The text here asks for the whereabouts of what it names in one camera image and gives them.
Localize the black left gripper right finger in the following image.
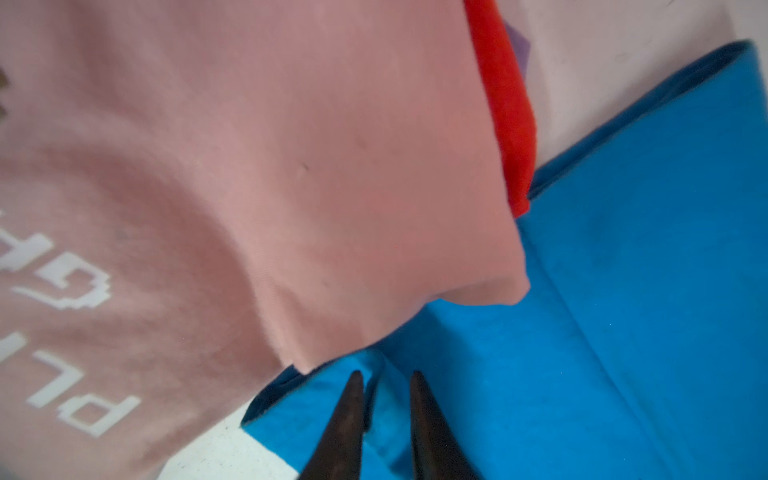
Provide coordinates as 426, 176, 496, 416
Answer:
410, 371, 480, 480

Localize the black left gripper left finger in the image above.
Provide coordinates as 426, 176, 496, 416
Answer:
298, 371, 365, 480

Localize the blue t shirt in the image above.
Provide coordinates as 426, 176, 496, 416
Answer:
243, 40, 767, 479

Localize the pink folded t shirt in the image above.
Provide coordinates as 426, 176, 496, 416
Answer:
1, 1, 529, 479

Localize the red folded t shirt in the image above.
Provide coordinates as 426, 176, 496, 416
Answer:
463, 0, 537, 218

